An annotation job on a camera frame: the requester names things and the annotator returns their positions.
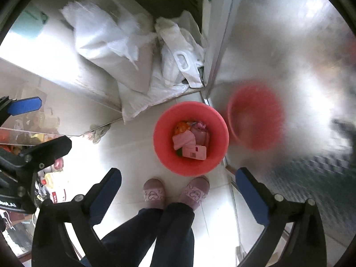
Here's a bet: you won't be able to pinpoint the pink slipper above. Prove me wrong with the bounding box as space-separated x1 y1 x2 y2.
178 176 210 211
142 178 166 209

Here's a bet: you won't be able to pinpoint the red plastic trash bin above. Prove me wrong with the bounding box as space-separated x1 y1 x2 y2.
153 101 229 177

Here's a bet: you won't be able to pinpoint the left pink slipper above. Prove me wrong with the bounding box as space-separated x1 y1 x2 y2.
142 178 166 209

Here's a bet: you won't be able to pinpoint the right pink slipper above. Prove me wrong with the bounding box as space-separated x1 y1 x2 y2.
178 176 210 211

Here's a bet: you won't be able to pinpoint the right leg blue jeans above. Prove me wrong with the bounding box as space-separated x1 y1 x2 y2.
151 202 195 266

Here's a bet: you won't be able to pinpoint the white plastic shopping bag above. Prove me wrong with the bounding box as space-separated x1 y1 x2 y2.
154 10 204 89

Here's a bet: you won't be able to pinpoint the orange transparent snack bag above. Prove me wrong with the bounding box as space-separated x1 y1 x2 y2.
174 121 191 135

